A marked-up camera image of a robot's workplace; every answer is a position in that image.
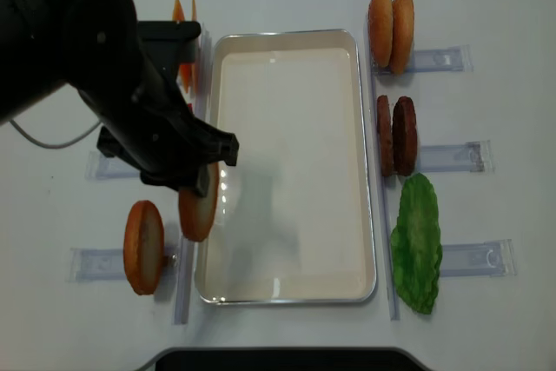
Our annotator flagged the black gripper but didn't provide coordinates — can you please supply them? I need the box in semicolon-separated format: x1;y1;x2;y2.
96;116;240;197

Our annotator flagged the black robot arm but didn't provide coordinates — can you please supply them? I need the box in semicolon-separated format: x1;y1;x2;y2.
1;0;239;196

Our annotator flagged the orange cheese slice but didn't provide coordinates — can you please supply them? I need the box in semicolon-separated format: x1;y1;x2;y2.
172;0;192;93

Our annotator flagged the dark brown meat patty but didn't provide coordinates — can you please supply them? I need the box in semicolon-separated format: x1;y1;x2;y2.
392;96;418;176

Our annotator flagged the green lettuce leaf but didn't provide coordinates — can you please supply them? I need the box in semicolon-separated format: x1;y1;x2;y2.
390;173;443;315

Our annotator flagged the golden bread slice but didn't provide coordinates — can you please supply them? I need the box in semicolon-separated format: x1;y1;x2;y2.
389;0;414;75
367;0;394;68

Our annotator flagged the white rectangular tray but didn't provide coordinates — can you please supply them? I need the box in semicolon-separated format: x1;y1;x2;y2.
195;30;376;305

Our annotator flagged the clear holder middle left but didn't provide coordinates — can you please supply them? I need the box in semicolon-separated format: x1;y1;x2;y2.
85;151;140;181

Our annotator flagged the clear holder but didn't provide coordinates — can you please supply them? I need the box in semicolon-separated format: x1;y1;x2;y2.
85;151;140;181
403;44;473;74
440;239;517;277
415;141;495;173
65;247;180;283

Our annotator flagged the clear holder bottom left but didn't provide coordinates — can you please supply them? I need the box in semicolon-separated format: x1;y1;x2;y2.
65;247;180;283

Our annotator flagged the black base bottom edge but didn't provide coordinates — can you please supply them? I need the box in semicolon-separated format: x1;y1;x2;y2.
143;348;426;370

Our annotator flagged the clear holder middle right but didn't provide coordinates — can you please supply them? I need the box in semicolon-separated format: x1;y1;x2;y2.
415;141;495;173

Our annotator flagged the clear holder top right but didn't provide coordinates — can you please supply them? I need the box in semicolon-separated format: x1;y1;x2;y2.
403;44;473;74

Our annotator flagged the clear holder bottom right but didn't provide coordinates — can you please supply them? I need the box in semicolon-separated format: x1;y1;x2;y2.
440;239;517;277

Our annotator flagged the clear acrylic left rail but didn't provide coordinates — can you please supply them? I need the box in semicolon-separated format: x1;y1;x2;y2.
173;30;213;326

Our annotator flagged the clear acrylic rail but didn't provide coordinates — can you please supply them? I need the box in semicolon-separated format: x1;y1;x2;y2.
363;14;400;321
173;30;213;326

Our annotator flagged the grey cable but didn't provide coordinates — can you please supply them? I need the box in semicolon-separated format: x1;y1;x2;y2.
8;118;102;149

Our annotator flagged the clear acrylic right rail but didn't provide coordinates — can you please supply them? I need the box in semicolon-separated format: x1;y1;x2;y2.
363;14;400;321

